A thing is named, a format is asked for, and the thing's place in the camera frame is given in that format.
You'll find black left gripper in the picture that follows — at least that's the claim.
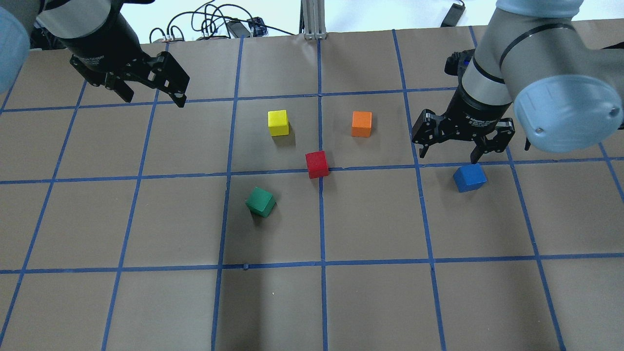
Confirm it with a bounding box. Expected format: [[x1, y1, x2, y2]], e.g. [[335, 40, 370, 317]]
[[68, 10, 190, 108]]

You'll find red wooden block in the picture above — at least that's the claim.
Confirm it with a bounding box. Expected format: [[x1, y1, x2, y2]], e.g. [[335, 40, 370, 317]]
[[305, 150, 330, 178]]

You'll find green wooden block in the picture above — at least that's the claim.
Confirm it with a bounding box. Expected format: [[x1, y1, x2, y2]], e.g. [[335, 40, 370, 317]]
[[245, 187, 276, 218]]

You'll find black electronics box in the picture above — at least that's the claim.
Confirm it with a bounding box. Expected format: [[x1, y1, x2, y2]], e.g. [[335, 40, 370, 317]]
[[247, 17, 268, 37]]

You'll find aluminium frame post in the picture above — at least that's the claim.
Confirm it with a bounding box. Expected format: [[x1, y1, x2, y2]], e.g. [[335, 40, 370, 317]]
[[299, 0, 327, 40]]

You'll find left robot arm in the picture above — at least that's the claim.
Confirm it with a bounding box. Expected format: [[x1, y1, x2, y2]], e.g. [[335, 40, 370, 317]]
[[0, 0, 190, 108]]

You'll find orange wooden block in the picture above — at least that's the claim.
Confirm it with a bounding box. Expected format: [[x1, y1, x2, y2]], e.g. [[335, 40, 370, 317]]
[[351, 111, 372, 137]]

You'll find yellow wooden block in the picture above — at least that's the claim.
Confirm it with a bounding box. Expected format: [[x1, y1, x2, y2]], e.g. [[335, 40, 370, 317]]
[[267, 110, 290, 137]]

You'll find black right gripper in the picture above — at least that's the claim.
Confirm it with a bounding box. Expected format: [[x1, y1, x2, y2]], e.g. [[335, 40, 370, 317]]
[[411, 49, 516, 164]]

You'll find black power brick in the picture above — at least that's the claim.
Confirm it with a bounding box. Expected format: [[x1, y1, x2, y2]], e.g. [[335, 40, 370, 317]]
[[440, 1, 466, 27]]

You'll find blue wooden block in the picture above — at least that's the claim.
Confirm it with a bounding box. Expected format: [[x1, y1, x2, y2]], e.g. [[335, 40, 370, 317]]
[[453, 163, 488, 193]]

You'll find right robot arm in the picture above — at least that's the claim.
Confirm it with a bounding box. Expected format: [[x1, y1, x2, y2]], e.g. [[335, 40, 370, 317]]
[[411, 0, 624, 164]]

